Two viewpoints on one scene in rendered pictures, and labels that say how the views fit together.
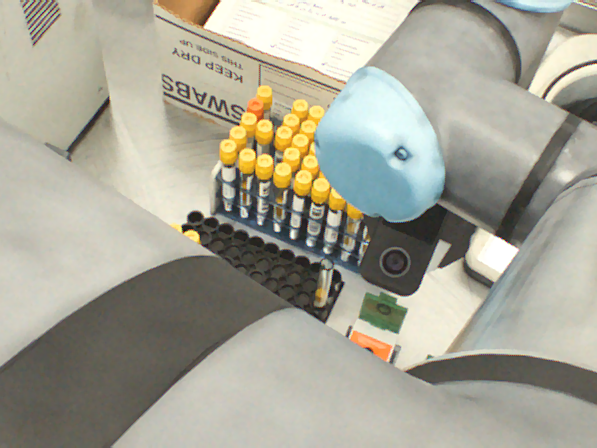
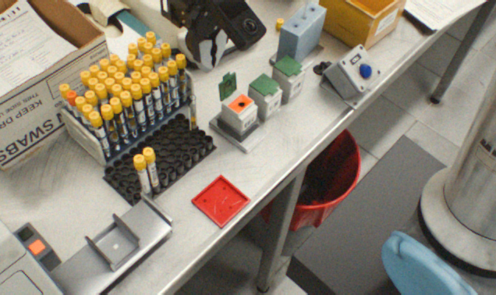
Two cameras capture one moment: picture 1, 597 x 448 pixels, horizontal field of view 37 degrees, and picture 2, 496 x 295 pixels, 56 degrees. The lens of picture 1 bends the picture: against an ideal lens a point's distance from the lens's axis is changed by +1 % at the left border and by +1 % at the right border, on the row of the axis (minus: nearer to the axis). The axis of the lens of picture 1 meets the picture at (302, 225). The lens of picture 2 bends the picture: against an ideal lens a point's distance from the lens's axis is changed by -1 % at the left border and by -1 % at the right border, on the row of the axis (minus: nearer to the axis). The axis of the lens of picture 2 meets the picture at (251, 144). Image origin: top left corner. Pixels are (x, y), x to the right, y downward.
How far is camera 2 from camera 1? 0.43 m
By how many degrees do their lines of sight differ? 38
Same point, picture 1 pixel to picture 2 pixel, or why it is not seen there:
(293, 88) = (69, 75)
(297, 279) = (173, 134)
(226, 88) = (35, 117)
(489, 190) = not seen: outside the picture
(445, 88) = not seen: outside the picture
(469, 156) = not seen: outside the picture
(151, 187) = (68, 194)
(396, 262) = (252, 24)
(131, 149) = (31, 198)
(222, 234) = (126, 161)
